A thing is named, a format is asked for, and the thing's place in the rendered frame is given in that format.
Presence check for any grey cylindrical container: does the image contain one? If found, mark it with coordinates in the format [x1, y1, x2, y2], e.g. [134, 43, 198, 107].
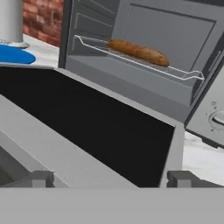
[0, 0, 31, 49]

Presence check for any grey toaster oven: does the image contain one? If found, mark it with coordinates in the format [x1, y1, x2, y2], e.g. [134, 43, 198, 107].
[58, 0, 224, 150]

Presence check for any blue plate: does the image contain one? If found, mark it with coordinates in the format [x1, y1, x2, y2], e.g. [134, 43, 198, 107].
[0, 44, 37, 65]

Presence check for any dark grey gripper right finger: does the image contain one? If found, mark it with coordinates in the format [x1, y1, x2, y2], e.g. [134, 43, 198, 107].
[166, 171, 223, 188]

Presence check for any grey toaster oven door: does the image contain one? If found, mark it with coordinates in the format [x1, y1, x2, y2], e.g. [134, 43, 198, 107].
[0, 63, 186, 188]

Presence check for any brown baguette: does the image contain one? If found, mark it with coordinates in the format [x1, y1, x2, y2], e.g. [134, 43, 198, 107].
[106, 38, 171, 68]

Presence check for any wire toaster oven rack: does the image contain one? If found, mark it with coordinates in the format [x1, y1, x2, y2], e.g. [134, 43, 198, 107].
[73, 34, 206, 81]

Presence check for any grey toaster oven knob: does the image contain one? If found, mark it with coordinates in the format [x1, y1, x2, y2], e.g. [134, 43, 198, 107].
[208, 110, 224, 131]

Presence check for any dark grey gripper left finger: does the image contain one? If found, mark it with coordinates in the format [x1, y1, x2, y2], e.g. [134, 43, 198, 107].
[2, 170, 56, 188]

